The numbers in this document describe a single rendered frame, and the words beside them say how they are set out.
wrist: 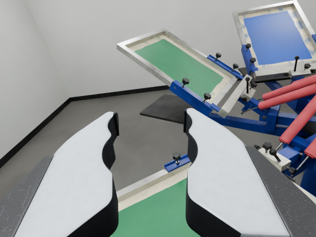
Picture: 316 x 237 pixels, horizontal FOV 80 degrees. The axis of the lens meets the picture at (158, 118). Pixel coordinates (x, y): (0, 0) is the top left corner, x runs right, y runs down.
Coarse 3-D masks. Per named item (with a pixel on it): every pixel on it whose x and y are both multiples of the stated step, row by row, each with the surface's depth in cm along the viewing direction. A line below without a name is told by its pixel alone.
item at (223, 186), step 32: (192, 128) 10; (224, 128) 9; (192, 160) 9; (224, 160) 8; (192, 192) 6; (224, 192) 6; (256, 192) 6; (192, 224) 7; (224, 224) 5; (256, 224) 5
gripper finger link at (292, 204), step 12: (252, 156) 8; (264, 156) 8; (264, 168) 7; (276, 168) 7; (264, 180) 7; (276, 180) 7; (288, 180) 7; (276, 192) 6; (288, 192) 6; (300, 192) 6; (276, 204) 6; (288, 204) 6; (300, 204) 6; (312, 204) 6; (288, 216) 5; (300, 216) 5; (312, 216) 5; (288, 228) 5; (300, 228) 5; (312, 228) 5
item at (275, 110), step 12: (312, 96) 129; (276, 108) 122; (300, 108) 135; (264, 120) 124; (276, 120) 121; (288, 120) 117; (312, 120) 110; (288, 144) 96; (300, 144) 92; (312, 168) 91
